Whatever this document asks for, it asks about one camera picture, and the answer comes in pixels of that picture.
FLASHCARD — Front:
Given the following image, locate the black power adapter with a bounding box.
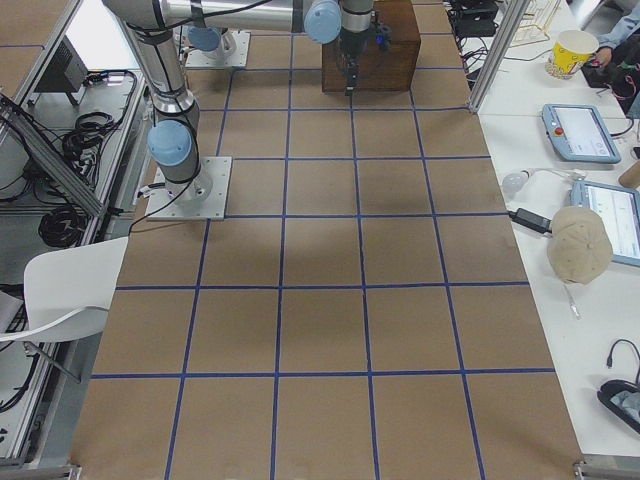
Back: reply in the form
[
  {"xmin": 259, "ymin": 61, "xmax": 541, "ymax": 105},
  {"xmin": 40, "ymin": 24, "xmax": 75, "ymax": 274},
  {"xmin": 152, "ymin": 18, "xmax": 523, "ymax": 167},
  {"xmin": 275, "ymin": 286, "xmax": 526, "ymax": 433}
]
[{"xmin": 508, "ymin": 208, "xmax": 552, "ymax": 234}]

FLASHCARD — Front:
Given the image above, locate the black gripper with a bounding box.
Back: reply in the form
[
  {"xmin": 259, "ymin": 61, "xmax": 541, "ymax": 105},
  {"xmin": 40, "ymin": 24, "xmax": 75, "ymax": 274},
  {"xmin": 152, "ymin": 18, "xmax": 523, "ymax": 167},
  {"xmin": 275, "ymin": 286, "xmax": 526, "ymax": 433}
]
[{"xmin": 336, "ymin": 13, "xmax": 390, "ymax": 95}]

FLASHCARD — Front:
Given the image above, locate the white plastic chair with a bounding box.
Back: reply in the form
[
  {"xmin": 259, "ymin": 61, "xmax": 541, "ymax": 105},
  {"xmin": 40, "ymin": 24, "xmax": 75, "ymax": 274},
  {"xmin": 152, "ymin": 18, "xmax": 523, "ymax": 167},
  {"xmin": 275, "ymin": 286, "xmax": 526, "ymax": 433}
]
[{"xmin": 1, "ymin": 237, "xmax": 128, "ymax": 343}]

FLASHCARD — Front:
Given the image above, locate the gold wire rack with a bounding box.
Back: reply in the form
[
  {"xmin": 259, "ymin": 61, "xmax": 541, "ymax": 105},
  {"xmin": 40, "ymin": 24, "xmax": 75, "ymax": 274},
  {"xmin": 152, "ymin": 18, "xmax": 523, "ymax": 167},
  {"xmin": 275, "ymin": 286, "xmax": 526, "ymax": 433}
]
[{"xmin": 511, "ymin": 0, "xmax": 560, "ymax": 47}]

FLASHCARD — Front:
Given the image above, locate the black cable coil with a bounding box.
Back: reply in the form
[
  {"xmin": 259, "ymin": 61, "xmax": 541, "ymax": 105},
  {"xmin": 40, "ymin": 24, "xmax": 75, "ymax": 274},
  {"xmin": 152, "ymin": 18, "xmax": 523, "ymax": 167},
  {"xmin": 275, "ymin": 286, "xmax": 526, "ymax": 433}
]
[{"xmin": 38, "ymin": 205, "xmax": 87, "ymax": 248}]

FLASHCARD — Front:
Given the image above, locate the dark wooden drawer cabinet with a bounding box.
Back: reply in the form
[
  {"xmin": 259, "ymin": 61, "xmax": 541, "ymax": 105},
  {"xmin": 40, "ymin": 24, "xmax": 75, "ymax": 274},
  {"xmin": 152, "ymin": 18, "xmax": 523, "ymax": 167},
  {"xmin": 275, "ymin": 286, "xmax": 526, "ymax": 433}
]
[{"xmin": 322, "ymin": 1, "xmax": 421, "ymax": 93}]

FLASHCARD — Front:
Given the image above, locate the beige baseball cap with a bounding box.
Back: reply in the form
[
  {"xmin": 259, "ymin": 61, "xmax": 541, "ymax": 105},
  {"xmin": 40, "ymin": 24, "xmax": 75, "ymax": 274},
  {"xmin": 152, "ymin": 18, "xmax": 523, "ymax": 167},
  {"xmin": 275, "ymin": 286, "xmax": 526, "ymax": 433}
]
[{"xmin": 547, "ymin": 206, "xmax": 613, "ymax": 285}]

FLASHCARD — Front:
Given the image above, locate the aluminium frame post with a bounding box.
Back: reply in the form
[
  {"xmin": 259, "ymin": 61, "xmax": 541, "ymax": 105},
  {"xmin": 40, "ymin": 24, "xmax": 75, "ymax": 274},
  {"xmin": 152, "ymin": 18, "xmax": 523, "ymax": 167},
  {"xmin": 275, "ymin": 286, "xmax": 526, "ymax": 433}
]
[{"xmin": 468, "ymin": 0, "xmax": 530, "ymax": 113}]

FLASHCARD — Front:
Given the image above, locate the black electronics box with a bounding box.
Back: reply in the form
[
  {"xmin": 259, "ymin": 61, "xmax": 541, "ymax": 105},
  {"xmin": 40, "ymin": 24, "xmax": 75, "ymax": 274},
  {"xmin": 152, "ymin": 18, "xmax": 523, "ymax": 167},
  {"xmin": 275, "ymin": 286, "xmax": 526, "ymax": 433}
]
[{"xmin": 35, "ymin": 36, "xmax": 89, "ymax": 106}]

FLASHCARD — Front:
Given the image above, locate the far blue teach pendant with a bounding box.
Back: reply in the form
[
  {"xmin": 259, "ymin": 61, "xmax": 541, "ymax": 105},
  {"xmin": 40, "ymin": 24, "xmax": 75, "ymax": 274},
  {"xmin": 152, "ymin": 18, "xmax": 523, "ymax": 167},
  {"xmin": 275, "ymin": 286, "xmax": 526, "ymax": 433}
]
[{"xmin": 541, "ymin": 104, "xmax": 621, "ymax": 164}]

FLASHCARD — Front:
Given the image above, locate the white light bulb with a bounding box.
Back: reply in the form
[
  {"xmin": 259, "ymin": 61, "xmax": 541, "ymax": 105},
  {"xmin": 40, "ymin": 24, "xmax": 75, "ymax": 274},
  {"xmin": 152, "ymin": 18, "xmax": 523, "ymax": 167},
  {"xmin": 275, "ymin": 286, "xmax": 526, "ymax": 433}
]
[{"xmin": 501, "ymin": 170, "xmax": 531, "ymax": 198}]

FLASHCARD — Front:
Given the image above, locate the blue teach pendant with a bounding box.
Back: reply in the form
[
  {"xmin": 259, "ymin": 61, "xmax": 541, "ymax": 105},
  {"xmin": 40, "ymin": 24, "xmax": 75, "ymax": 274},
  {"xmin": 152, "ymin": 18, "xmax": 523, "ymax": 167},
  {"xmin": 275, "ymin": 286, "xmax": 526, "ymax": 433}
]
[
  {"xmin": 569, "ymin": 180, "xmax": 639, "ymax": 267},
  {"xmin": 541, "ymin": 104, "xmax": 621, "ymax": 164}
]

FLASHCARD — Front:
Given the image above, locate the person in blue sleeve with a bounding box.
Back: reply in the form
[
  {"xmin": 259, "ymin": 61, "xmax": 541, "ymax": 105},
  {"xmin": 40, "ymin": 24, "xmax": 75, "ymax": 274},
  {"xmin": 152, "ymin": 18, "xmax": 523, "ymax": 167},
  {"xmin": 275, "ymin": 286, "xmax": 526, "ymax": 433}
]
[{"xmin": 589, "ymin": 1, "xmax": 639, "ymax": 68}]

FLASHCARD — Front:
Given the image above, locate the yellow popcorn bucket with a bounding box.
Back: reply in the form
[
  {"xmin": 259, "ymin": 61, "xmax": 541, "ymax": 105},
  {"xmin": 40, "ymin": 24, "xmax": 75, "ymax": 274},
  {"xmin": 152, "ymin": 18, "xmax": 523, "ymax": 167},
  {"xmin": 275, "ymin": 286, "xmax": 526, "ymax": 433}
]
[{"xmin": 545, "ymin": 30, "xmax": 599, "ymax": 80}]

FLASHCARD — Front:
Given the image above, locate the cardboard tube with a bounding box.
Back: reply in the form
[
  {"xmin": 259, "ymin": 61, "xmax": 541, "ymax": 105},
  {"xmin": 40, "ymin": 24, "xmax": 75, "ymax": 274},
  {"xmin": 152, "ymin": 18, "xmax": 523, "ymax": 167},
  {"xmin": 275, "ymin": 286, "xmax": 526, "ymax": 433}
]
[{"xmin": 618, "ymin": 162, "xmax": 640, "ymax": 189}]

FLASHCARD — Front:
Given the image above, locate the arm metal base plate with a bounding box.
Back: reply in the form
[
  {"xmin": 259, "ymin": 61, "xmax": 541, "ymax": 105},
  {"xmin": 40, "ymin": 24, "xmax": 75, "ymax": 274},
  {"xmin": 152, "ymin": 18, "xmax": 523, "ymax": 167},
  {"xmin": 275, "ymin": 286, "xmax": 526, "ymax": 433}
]
[
  {"xmin": 145, "ymin": 156, "xmax": 232, "ymax": 221},
  {"xmin": 186, "ymin": 27, "xmax": 251, "ymax": 70}
]

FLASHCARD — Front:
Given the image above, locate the near blue teach pendant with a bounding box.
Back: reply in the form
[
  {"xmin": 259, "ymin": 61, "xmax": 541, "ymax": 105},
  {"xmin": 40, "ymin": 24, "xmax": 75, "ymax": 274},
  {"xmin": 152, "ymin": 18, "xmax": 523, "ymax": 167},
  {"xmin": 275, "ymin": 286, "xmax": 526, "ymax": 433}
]
[{"xmin": 569, "ymin": 180, "xmax": 639, "ymax": 267}]

